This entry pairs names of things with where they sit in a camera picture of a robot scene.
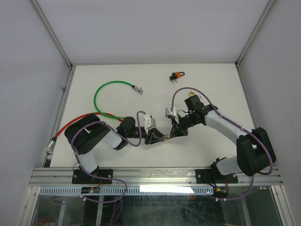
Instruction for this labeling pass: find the orange black padlock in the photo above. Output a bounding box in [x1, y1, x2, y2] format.
[169, 72, 185, 81]

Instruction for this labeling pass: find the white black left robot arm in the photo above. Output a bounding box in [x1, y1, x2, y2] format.
[64, 112, 165, 185]

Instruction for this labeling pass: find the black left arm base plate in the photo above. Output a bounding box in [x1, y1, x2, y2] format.
[71, 169, 113, 185]

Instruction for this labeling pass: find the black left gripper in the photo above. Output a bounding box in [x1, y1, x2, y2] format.
[127, 127, 164, 145]

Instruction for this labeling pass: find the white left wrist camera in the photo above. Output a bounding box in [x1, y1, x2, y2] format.
[143, 113, 156, 131]

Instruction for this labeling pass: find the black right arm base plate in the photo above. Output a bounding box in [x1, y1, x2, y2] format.
[195, 169, 238, 185]

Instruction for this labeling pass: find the green cable lock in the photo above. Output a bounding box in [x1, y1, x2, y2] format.
[93, 80, 140, 120]

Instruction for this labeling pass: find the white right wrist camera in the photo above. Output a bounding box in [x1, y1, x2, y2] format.
[165, 106, 178, 119]

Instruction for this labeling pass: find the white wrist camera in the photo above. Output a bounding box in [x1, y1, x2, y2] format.
[143, 113, 156, 131]
[165, 106, 178, 119]

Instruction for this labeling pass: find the aluminium mounting rail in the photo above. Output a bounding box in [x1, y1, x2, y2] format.
[29, 167, 283, 186]

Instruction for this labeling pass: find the red cable lock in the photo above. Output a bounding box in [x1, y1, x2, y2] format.
[46, 112, 125, 153]

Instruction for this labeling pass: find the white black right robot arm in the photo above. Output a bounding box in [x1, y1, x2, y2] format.
[165, 95, 276, 187]

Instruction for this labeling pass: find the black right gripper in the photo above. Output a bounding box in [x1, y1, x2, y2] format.
[169, 112, 198, 138]

